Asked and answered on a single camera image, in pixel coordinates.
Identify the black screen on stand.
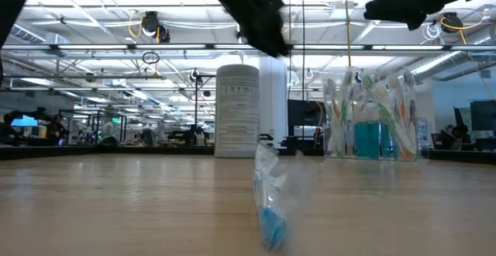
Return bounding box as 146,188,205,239
287,99,333,152

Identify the black wall monitor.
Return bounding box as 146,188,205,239
469,100,496,133

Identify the clear acrylic organizer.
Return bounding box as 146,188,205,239
322,88,424,162

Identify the coiled black cable loop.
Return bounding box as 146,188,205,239
141,51,160,66

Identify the white building column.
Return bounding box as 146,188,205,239
258,57,289,148

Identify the blue toothbrush in clear wrapper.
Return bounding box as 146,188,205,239
252,143,311,253

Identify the purple toothbrush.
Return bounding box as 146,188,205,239
402,68,418,160

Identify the person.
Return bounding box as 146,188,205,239
437,123,472,151
45,114,70,147

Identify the desk monitor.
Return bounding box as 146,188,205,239
10,115,39,128

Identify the black pole stand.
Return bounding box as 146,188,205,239
193,75,216,133

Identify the black table frame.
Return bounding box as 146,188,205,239
0,144,496,161

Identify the silver ceiling duct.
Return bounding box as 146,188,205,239
410,50,466,82

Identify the white wipes canister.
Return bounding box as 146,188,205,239
214,64,261,159

